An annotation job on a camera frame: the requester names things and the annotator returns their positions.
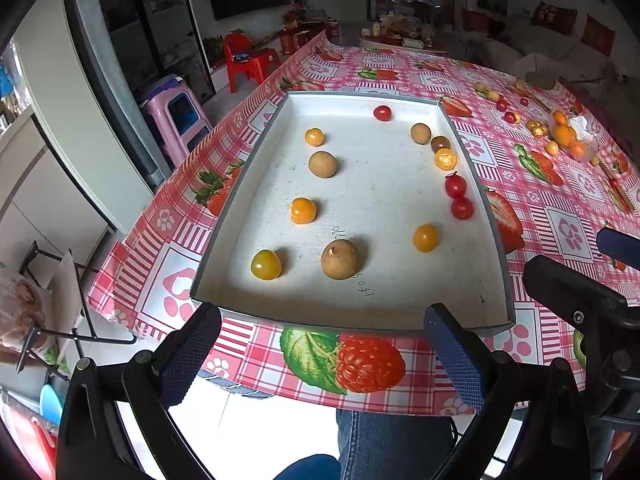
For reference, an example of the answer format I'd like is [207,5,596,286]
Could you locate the white cabinet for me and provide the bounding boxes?
[0,25,156,271]

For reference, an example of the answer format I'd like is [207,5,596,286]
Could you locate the clear plastic bag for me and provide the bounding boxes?
[549,110,600,162]

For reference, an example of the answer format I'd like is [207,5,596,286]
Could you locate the pink plastic stool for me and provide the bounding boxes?
[140,76,213,168]

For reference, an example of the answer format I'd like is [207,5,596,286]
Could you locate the red cherry tomato with stem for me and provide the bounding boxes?
[444,172,468,198]

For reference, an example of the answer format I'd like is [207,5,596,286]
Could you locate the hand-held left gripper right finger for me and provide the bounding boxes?
[424,302,593,480]

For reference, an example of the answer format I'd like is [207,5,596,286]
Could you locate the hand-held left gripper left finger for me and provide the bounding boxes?
[55,302,223,480]

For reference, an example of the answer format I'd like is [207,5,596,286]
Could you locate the strawberry print tablecloth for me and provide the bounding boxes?
[87,30,640,416]

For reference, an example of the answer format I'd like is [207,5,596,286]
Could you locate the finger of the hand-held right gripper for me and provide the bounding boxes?
[596,226,640,267]
[522,256,628,333]

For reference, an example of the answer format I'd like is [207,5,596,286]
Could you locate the large brown longan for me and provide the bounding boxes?
[320,239,361,280]

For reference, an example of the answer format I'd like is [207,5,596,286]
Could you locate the person's leg in jeans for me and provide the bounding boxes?
[275,407,456,480]

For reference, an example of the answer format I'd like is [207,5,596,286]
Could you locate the grey sofa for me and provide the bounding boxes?
[460,10,631,86]

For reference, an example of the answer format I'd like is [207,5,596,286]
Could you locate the blue plastic basin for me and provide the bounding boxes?
[39,384,66,426]

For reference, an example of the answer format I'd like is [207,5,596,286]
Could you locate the yellow cherry tomato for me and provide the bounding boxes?
[250,249,282,281]

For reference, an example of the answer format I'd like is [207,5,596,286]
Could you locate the white tray with grey rim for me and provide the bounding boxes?
[190,89,517,337]

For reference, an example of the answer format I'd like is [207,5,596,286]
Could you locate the red printed cushion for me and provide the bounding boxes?
[461,9,491,33]
[530,2,578,28]
[580,14,617,56]

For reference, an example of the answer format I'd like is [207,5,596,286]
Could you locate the red plastic chair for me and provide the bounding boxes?
[222,34,282,93]

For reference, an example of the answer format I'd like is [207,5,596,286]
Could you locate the red gift boxes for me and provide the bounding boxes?
[279,27,341,56]

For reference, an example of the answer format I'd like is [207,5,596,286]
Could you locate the glass display cabinet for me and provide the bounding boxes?
[95,0,216,106]

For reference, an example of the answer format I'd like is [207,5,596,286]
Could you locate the printed cloth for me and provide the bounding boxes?
[0,265,56,356]

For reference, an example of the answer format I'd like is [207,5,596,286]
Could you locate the black folding rack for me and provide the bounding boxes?
[15,240,138,376]

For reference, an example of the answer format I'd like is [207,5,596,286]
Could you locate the cluttered coffee table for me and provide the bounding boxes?
[357,27,450,58]

